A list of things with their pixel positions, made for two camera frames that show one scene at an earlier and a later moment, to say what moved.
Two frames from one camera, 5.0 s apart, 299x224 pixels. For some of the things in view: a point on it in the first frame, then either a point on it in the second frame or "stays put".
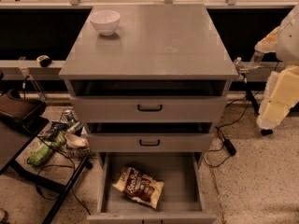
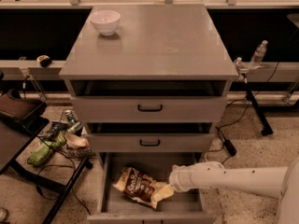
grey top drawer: x=149 y=100 stays put
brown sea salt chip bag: x=138 y=186 stays put
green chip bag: x=40 y=154 stays put
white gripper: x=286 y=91 to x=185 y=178
